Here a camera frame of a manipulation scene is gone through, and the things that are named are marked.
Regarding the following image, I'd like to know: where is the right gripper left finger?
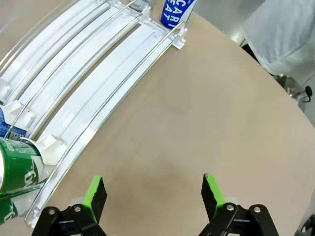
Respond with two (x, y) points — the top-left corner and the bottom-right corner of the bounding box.
(31, 175), (108, 236)

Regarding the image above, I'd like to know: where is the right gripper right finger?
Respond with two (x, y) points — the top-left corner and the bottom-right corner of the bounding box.
(198, 173), (280, 236)

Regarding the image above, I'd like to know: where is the person in white coat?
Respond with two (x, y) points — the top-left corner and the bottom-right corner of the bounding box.
(242, 0), (315, 77)

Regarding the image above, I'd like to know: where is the blue Pocari Sweat can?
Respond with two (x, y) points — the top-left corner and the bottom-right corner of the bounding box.
(0, 105), (27, 140)
(160, 0), (197, 30)

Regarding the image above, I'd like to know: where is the white can dispenser rack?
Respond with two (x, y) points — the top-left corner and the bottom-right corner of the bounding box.
(0, 0), (188, 228)

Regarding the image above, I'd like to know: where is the black floor foot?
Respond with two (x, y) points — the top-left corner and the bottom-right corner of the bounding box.
(301, 85), (313, 103)

